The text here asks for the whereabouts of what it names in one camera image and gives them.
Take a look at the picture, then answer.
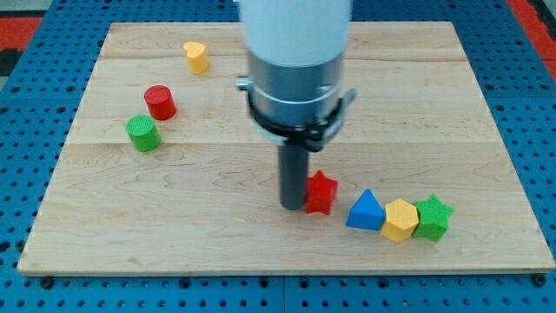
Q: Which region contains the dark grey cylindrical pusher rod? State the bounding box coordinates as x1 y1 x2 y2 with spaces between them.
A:
278 145 309 210

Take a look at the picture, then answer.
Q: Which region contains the green cylinder block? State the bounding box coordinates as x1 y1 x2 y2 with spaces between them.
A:
125 115 162 152

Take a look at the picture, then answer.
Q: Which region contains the green star block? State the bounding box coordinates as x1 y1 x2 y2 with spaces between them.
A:
412 194 454 242

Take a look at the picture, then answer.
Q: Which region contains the yellow hexagon block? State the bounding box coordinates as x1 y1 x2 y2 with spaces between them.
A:
380 199 419 243

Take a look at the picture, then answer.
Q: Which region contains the red cylinder block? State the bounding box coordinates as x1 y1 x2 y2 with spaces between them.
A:
143 85 176 120

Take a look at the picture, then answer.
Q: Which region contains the blue triangle block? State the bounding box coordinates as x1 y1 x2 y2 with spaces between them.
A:
346 190 386 230

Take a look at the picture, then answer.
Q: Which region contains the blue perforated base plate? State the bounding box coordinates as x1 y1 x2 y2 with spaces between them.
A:
1 0 555 312

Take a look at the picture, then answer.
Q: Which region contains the yellow heart block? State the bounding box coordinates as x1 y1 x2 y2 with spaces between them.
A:
182 42 209 75

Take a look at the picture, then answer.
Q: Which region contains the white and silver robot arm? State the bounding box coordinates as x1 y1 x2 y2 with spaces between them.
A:
237 0 354 152

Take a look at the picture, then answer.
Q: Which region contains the red star block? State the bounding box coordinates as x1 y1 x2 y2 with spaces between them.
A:
305 170 339 216

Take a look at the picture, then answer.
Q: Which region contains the light wooden board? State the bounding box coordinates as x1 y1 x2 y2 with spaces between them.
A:
18 22 555 276

